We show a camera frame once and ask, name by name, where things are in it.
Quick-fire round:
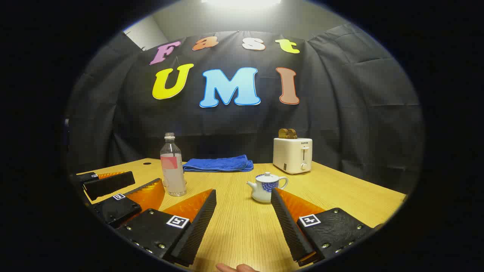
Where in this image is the blue folded towel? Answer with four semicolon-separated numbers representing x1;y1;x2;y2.
183;155;254;173

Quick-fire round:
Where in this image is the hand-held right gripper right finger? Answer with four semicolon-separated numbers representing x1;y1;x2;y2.
270;188;380;267

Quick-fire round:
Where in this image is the clear plastic water bottle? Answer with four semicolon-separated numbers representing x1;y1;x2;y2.
160;132;187;197

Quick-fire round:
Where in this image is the ceiling light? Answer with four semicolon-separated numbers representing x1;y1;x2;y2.
200;0;282;9

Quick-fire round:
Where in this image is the black backdrop cloth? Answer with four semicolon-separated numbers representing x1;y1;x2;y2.
66;25;424;195

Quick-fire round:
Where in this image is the white toaster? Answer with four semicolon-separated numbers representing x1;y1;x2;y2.
273;137;313;175

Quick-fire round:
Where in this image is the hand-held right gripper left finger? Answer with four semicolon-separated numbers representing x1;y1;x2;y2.
113;189;217;267

